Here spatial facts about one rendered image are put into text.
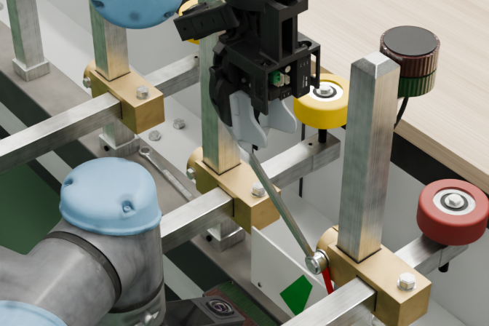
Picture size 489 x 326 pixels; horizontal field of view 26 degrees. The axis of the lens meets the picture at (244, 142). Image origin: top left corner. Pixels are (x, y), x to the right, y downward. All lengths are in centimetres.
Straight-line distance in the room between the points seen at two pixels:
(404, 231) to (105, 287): 75
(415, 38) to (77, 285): 46
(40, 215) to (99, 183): 175
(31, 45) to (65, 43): 26
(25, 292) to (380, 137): 46
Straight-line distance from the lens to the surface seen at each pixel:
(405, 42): 107
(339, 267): 121
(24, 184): 266
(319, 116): 135
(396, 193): 146
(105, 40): 147
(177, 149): 173
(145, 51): 186
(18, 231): 254
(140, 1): 81
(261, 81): 100
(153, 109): 148
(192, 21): 108
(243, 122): 108
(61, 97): 173
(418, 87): 107
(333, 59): 144
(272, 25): 98
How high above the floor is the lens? 171
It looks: 39 degrees down
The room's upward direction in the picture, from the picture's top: straight up
